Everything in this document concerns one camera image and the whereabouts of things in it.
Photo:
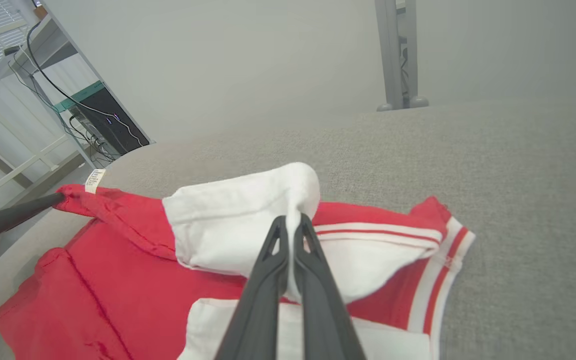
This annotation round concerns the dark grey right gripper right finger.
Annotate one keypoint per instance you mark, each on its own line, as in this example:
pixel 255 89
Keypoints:
pixel 323 310

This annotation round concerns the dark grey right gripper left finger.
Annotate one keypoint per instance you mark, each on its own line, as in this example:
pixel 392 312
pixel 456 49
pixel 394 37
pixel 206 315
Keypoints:
pixel 263 300

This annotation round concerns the red white polo shirt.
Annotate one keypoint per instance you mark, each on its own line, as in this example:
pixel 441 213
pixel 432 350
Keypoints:
pixel 133 280

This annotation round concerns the black computer tower teal trim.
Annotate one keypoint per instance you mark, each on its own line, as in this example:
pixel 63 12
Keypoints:
pixel 113 125

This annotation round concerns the white metal shelf rack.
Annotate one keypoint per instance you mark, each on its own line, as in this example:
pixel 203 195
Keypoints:
pixel 55 45

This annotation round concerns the grey metal partition post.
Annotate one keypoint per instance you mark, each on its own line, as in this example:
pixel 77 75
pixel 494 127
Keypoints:
pixel 393 50

